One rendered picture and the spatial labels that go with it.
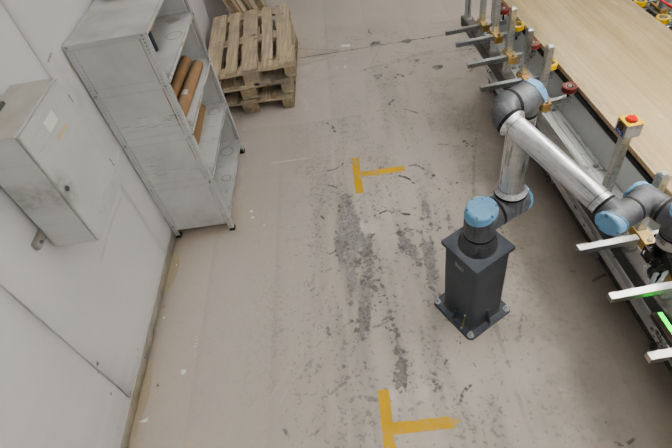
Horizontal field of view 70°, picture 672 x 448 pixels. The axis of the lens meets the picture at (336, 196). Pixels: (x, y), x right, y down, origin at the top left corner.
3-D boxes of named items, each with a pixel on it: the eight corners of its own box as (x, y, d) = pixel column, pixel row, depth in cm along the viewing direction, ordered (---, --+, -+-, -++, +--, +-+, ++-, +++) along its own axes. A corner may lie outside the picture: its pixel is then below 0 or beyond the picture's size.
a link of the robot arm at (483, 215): (456, 228, 237) (457, 204, 224) (483, 212, 241) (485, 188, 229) (477, 248, 227) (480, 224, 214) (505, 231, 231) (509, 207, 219)
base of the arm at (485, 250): (477, 265, 232) (478, 253, 225) (449, 241, 244) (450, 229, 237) (506, 245, 237) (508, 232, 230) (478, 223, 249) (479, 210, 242)
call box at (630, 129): (622, 141, 199) (627, 126, 194) (613, 130, 204) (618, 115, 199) (639, 137, 199) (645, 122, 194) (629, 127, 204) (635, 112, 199)
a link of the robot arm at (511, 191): (483, 212, 241) (496, 83, 188) (510, 196, 245) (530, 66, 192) (505, 230, 231) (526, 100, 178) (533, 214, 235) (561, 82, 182)
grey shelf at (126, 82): (176, 238, 356) (60, 47, 246) (195, 157, 419) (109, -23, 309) (235, 230, 353) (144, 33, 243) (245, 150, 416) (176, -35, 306)
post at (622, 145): (597, 209, 232) (624, 137, 200) (592, 202, 235) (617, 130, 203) (607, 208, 232) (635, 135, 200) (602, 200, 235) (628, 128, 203)
